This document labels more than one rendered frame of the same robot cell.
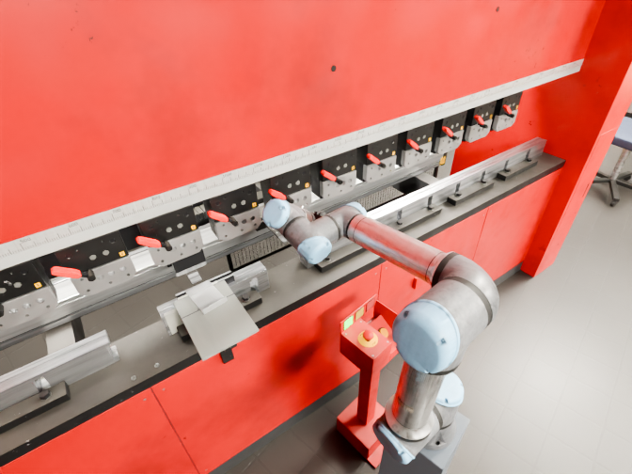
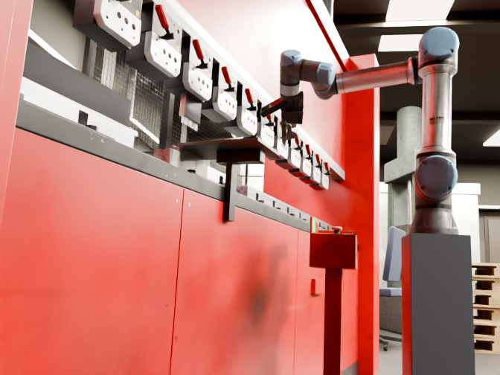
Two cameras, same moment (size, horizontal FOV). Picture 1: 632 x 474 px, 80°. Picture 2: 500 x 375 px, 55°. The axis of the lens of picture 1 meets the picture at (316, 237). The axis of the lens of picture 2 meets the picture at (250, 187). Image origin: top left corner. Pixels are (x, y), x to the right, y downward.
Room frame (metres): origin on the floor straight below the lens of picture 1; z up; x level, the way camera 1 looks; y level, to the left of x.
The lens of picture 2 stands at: (-0.46, 1.07, 0.62)
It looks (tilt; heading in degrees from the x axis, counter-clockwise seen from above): 10 degrees up; 326
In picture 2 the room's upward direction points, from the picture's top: 3 degrees clockwise
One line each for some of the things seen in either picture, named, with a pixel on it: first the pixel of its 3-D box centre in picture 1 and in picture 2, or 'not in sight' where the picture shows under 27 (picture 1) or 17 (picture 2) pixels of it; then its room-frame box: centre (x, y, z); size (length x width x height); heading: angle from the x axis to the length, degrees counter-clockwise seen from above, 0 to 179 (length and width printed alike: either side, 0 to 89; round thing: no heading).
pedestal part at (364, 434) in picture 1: (369, 427); not in sight; (0.85, -0.22, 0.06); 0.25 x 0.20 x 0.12; 42
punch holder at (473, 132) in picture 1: (474, 119); (309, 167); (1.65, -0.74, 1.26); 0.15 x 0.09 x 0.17; 123
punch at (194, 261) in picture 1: (188, 260); (190, 112); (0.91, 0.41, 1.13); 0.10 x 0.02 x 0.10; 123
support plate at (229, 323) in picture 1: (214, 316); (229, 149); (0.78, 0.33, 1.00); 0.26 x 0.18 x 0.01; 33
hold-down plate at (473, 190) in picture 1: (470, 191); not in sight; (1.62, -0.80, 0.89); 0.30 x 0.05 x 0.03; 123
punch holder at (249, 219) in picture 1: (231, 208); (217, 94); (1.00, 0.26, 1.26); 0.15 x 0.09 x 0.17; 123
